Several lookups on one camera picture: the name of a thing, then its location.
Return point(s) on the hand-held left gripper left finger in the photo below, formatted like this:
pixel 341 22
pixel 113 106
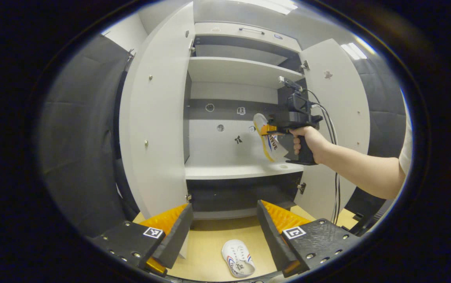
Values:
pixel 176 239

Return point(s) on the white shirt sleeve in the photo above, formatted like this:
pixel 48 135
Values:
pixel 406 151

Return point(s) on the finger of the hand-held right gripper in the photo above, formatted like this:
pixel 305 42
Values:
pixel 270 129

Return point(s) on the grey shoe cabinet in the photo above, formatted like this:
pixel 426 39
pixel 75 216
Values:
pixel 237 70

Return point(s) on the grey shoe cabinet door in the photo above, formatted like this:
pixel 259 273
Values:
pixel 154 118
pixel 345 98

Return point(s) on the dark stand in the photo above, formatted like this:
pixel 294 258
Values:
pixel 367 226

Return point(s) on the ceiling light panel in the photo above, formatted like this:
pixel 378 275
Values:
pixel 353 51

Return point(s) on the black backdrop cloth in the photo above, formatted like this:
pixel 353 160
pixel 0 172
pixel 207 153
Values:
pixel 80 137
pixel 384 102

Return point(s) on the white canvas shoe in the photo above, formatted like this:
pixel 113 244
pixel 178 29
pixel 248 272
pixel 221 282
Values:
pixel 237 255
pixel 274 149

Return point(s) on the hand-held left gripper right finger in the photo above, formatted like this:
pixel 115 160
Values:
pixel 274 239

